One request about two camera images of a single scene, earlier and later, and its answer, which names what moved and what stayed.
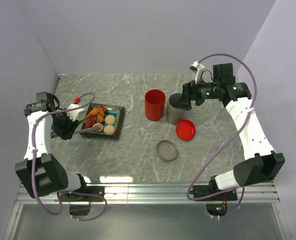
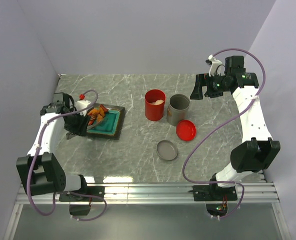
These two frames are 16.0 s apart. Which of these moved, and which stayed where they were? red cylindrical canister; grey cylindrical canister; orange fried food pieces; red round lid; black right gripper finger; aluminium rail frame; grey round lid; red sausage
Moved: red sausage; black right gripper finger
Stayed: red cylindrical canister; orange fried food pieces; grey cylindrical canister; aluminium rail frame; red round lid; grey round lid
